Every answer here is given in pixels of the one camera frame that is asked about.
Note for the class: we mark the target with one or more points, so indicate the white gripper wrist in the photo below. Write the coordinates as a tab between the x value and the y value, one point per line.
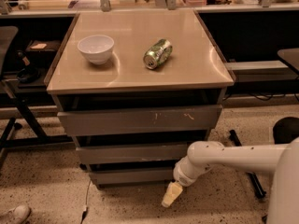
184	176

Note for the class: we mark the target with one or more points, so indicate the grey bottom drawer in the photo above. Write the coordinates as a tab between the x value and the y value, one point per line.
143	175

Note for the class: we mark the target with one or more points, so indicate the grey drawer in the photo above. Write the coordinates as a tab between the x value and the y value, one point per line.
140	120
133	153
143	175

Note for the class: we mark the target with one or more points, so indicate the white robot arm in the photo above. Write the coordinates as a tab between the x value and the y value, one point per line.
280	160

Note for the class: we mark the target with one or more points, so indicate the grey middle drawer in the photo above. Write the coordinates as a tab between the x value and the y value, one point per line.
133	153

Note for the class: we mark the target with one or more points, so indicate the grey drawer cabinet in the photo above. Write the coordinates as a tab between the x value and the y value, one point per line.
193	75

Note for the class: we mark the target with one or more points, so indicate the grey top drawer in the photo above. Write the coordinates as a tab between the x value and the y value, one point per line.
140	120

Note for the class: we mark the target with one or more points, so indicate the black trouser leg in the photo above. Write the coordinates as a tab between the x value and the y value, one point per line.
286	130

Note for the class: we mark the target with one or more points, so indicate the green soda can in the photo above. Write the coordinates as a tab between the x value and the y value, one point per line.
157	54

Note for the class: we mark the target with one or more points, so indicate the white sneaker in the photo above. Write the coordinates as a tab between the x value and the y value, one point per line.
17	215

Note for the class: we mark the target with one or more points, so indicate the white ceramic bowl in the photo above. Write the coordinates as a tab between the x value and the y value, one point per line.
96	49

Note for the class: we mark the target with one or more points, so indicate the black headphones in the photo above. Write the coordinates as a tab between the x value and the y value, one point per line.
28	74

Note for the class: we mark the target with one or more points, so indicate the dark box with note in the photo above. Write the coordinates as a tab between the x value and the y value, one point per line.
43	49

